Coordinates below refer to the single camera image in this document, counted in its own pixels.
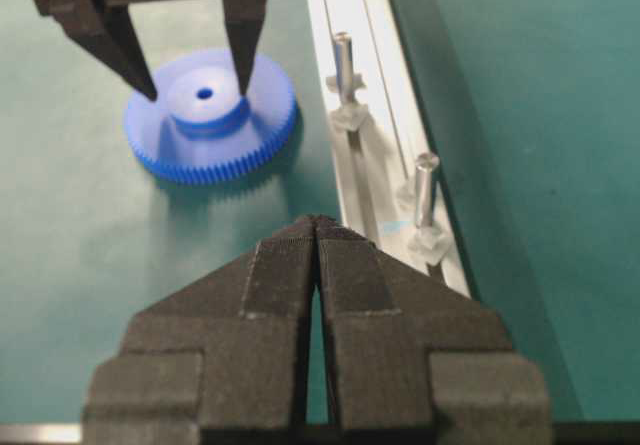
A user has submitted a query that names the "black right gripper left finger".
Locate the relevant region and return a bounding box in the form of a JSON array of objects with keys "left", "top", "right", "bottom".
[{"left": 83, "top": 216, "right": 315, "bottom": 444}]

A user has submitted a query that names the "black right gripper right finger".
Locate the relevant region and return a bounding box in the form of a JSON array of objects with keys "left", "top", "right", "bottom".
[{"left": 315, "top": 216, "right": 553, "bottom": 444}]

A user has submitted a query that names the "large blue plastic gear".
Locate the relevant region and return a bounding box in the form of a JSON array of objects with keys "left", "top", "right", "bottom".
[{"left": 123, "top": 48, "right": 297, "bottom": 185}]

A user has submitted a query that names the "upper steel shaft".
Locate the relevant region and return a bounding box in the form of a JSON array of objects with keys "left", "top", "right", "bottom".
[{"left": 332, "top": 32, "right": 355, "bottom": 105}]

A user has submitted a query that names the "steel shaft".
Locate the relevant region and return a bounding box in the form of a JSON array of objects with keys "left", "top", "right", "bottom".
[
  {"left": 332, "top": 32, "right": 355, "bottom": 105},
  {"left": 414, "top": 152, "right": 440, "bottom": 229}
]

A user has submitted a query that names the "lower steel shaft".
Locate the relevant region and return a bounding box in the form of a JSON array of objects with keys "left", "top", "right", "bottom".
[{"left": 414, "top": 152, "right": 440, "bottom": 229}]

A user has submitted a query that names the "clear bracket below lower shaft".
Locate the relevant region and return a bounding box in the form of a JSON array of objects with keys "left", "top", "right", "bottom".
[{"left": 408, "top": 227, "right": 452, "bottom": 266}]

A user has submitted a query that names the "clear bracket below shaft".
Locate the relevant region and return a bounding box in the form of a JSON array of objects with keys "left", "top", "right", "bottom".
[
  {"left": 329, "top": 103, "right": 371, "bottom": 132},
  {"left": 408, "top": 227, "right": 452, "bottom": 266}
]

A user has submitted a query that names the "clear bracket above upper shaft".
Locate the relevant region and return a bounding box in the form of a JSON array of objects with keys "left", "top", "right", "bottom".
[{"left": 325, "top": 73, "right": 366, "bottom": 96}]

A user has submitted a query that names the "clear bracket below upper shaft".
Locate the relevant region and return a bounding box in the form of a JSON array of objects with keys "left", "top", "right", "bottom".
[{"left": 329, "top": 103, "right": 371, "bottom": 132}]

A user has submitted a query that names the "aluminium extrusion rail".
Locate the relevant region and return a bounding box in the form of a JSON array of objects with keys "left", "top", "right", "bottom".
[{"left": 308, "top": 0, "right": 470, "bottom": 295}]

